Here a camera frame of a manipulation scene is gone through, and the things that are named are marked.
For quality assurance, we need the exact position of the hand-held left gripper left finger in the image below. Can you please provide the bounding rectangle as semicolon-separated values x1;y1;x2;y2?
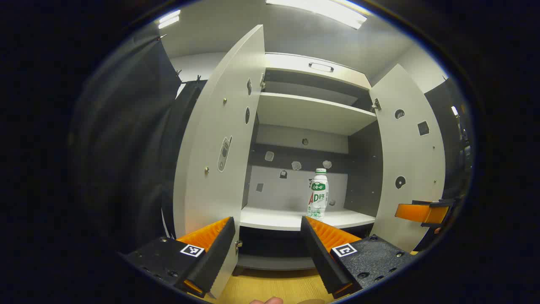
119;217;236;299

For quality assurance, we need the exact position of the grey cabinet door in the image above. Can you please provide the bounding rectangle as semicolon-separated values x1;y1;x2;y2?
369;64;446;253
173;24;266;299

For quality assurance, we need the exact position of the white drink bottle green label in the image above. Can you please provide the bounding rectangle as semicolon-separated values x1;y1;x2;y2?
307;168;329;221

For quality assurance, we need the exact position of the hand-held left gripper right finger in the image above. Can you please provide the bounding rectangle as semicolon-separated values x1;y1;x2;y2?
300;216;416;299

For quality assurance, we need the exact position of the small ceiling light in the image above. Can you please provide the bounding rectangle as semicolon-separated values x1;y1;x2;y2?
158;10;181;29

